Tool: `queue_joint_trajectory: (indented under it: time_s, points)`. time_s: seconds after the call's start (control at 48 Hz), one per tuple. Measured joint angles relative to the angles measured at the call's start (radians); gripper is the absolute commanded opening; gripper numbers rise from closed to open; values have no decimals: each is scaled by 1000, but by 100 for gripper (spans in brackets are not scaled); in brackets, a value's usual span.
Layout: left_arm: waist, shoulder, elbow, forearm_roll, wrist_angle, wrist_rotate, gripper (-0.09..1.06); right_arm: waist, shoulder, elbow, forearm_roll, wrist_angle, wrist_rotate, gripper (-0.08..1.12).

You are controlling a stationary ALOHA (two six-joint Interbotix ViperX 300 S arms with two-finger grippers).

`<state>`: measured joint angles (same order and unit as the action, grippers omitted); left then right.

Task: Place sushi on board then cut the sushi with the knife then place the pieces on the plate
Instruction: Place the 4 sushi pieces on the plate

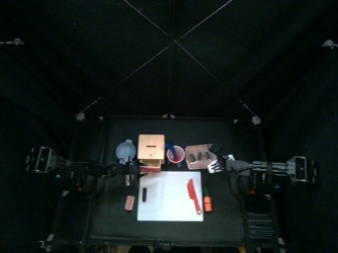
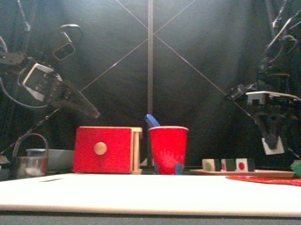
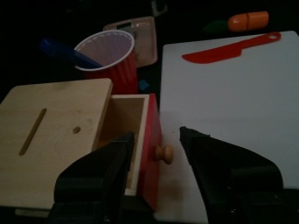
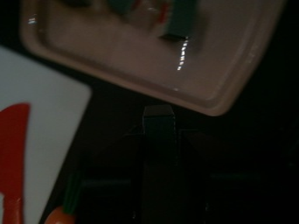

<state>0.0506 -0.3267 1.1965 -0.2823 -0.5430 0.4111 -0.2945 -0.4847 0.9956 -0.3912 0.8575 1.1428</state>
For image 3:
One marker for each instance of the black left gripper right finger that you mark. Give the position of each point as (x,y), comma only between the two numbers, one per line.
(234,180)

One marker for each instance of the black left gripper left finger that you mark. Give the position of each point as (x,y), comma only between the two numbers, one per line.
(98,178)

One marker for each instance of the white cutting board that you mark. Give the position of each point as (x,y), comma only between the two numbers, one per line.
(230,110)

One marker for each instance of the red plastic toy knife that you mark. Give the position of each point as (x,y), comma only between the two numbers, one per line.
(226,51)

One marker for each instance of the small wooden toy board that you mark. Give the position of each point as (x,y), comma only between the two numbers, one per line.
(144,38)

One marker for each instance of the wooden box with slot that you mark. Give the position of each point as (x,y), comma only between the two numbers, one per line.
(51,140)

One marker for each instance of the red-fronted wooden drawer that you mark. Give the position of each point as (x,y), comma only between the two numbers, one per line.
(146,140)

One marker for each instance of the small blue object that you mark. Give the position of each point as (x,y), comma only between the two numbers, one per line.
(143,85)

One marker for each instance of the red plastic cup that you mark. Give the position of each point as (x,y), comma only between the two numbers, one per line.
(111,61)

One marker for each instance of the blue plastic utensil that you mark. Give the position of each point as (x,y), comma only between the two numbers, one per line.
(66,52)

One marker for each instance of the orange toy carrot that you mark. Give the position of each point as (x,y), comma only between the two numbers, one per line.
(247,21)

